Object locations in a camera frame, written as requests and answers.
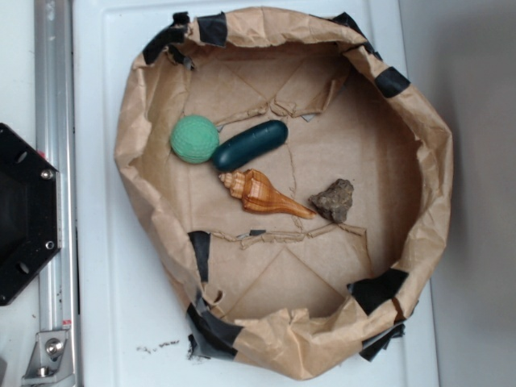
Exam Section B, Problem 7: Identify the aluminium extrusion rail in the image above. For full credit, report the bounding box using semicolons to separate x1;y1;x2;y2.
32;0;78;335

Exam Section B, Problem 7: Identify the metal corner bracket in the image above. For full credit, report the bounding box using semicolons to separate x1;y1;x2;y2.
21;330;76;386

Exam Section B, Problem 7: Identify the brown paper bag bin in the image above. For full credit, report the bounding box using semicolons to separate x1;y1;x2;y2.
114;7;453;380

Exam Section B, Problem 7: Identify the green foam golf ball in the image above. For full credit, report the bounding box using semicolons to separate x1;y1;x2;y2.
169;114;219;164

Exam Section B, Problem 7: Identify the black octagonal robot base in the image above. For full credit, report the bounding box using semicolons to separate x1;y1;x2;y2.
1;123;60;306

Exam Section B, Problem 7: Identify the orange conch seashell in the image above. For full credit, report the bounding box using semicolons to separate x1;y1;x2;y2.
218;169;316;219

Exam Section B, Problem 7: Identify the dark green plastic pickle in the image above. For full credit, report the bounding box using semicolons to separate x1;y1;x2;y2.
211;120;289;172

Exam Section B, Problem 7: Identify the grey brown rock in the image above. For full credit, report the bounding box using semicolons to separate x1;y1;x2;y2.
309;178;354;223

